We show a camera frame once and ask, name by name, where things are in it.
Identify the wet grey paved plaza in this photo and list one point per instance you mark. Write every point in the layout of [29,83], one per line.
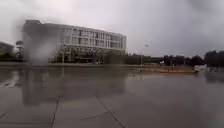
[140,100]

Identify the large pale multi-storey building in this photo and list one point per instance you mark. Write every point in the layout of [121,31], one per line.
[83,41]

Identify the street lamp pole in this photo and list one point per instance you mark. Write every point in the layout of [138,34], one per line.
[141,56]

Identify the raised planting bed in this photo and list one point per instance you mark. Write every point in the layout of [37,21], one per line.
[166,70]

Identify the low building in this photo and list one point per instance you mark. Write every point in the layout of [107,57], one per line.
[6,50]

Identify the dark building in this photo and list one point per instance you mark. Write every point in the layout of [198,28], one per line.
[215,58]

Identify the row of dark trees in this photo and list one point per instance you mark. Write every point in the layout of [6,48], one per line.
[173,60]

